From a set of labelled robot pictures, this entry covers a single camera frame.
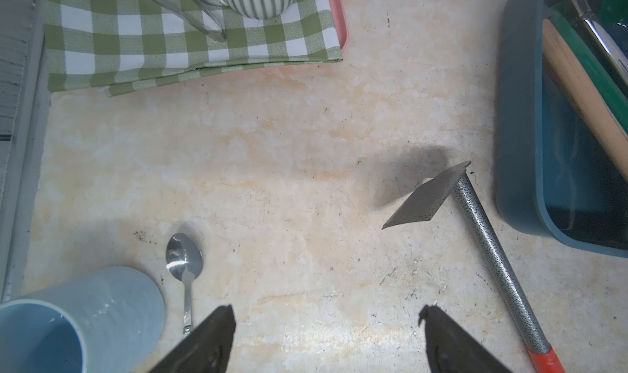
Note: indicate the left aluminium frame post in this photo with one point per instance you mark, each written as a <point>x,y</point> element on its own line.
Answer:
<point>21,181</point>

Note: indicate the wooden handle hoe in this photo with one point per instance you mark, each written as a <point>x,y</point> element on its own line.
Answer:
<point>584,96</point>

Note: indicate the red handle hoe upper blade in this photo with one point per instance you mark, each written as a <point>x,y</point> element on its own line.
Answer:
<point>422,205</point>

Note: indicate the blue handle metal hoe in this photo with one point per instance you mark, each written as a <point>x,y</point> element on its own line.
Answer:
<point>616,60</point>

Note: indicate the green white checkered cloth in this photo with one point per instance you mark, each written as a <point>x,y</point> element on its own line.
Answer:
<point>124,46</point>

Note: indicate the teal plastic storage box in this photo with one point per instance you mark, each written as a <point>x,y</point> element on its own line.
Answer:
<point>553,177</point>

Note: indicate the metal spoon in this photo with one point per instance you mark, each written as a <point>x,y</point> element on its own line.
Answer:
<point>184,261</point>

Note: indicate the green red handle hoe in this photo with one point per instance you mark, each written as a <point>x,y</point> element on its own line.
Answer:
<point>613,17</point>

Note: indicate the light blue plastic cup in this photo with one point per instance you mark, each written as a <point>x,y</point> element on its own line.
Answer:
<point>108,321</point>

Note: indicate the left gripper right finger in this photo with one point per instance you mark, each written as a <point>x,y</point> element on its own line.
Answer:
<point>449,348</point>

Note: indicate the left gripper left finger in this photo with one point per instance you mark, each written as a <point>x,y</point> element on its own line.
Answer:
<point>207,348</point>

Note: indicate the pink tray under cloth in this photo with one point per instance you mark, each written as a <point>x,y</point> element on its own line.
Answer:
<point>340,22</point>

